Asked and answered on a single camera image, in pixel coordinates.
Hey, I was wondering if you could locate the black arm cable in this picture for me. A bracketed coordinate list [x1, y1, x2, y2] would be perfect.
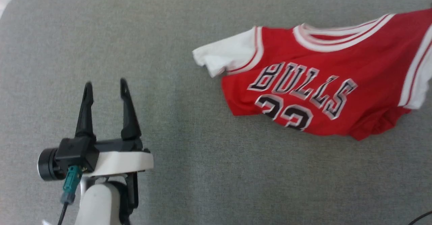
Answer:
[408, 211, 432, 225]
[57, 166, 83, 225]

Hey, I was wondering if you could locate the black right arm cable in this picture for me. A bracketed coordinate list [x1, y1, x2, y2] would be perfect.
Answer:
[408, 211, 432, 225]

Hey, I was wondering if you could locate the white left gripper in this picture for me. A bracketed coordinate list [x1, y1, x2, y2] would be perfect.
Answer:
[75, 78, 154, 177]

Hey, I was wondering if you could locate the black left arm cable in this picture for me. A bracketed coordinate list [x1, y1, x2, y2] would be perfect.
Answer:
[57, 166, 83, 225]

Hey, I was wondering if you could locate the red Bulls basketball jersey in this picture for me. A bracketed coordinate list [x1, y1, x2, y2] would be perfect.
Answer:
[192, 8, 432, 141]

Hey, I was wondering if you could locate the grey fabric sofa cushion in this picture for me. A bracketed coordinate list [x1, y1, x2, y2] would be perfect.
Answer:
[0, 0, 432, 225]

